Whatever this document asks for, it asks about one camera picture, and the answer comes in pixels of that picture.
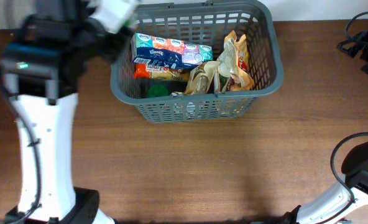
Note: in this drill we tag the green lid jar white label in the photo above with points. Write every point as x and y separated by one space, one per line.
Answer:
157 91

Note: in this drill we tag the sliced bread paper bag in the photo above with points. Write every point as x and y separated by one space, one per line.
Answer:
200 79

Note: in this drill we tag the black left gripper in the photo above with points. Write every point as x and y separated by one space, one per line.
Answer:
119 46

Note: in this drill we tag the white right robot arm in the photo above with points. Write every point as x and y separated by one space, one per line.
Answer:
350 191

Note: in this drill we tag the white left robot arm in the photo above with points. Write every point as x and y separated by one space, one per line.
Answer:
39 76

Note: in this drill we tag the beige snack bag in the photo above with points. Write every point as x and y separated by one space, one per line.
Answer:
233 71

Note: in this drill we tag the orange spaghetti packet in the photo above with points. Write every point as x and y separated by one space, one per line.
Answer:
161 73

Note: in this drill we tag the blue tissue multipack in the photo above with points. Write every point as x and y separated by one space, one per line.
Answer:
170 53

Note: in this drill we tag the green lid pesto jar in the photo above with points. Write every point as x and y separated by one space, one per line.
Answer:
130 23

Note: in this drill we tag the grey plastic basket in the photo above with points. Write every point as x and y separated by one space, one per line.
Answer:
207 23

